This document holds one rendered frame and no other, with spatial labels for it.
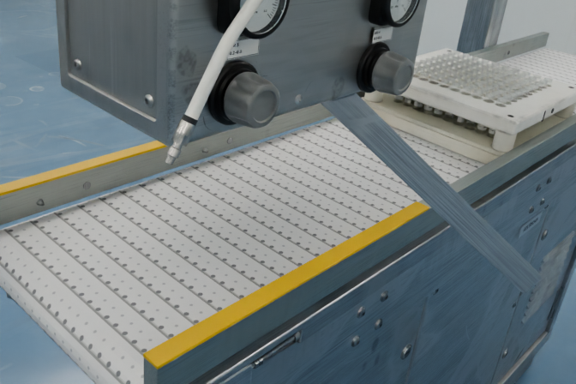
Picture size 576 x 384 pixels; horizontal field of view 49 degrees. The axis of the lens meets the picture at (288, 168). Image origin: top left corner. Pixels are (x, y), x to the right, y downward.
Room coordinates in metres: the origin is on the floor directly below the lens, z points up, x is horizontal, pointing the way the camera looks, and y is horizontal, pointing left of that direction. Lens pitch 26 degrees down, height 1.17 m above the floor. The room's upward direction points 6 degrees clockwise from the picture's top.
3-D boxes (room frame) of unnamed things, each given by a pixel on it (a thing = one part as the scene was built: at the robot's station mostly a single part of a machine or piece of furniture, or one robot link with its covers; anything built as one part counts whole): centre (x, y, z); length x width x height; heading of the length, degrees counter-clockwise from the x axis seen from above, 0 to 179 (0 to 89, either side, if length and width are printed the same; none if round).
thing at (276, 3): (0.30, 0.02, 1.11); 0.04 x 0.01 x 0.04; 140
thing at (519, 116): (0.93, -0.27, 0.89); 0.25 x 0.24 x 0.02; 50
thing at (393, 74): (0.39, -0.06, 1.06); 0.03 x 0.03 x 0.04; 50
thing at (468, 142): (0.93, -0.27, 0.84); 0.24 x 0.24 x 0.02; 50
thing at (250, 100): (0.30, 0.02, 1.07); 0.03 x 0.02 x 0.04; 140
